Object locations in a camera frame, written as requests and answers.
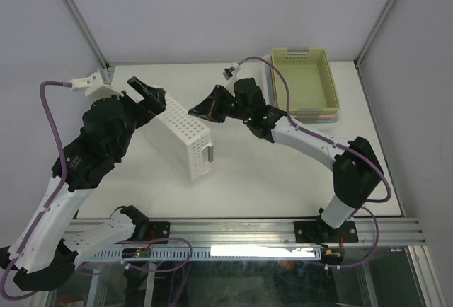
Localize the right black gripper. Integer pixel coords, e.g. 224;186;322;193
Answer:
189;84;252;123

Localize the white perforated basket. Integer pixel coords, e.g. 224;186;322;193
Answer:
146;93;214;180

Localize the green perforated basket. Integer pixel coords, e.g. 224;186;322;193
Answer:
270;46;342;114

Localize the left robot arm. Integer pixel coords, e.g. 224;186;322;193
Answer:
1;75;167;299

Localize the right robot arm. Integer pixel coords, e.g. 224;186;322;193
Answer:
188;78;383;241

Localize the white bottom basket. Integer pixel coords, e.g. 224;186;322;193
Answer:
260;54;343;126

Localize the pink perforated basket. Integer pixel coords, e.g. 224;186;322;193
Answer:
269;55;339;121

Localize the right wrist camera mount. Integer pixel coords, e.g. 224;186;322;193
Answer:
222;62;240;93

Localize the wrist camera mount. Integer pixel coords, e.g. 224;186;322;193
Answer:
70;69;123;101
222;62;240;93

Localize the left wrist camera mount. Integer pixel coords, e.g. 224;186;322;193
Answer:
70;69;123;101

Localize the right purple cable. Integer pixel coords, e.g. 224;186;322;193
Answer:
239;56;392;271

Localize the aluminium mounting rail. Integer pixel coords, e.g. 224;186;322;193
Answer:
63;219;424;251

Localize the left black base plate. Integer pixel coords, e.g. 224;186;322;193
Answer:
119;221;171;245

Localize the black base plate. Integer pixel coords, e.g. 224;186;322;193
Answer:
294;220;359;245
119;221;171;245

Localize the white slotted cable duct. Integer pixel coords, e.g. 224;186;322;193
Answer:
89;245;321;262

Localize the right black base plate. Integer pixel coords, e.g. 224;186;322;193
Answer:
294;220;359;245

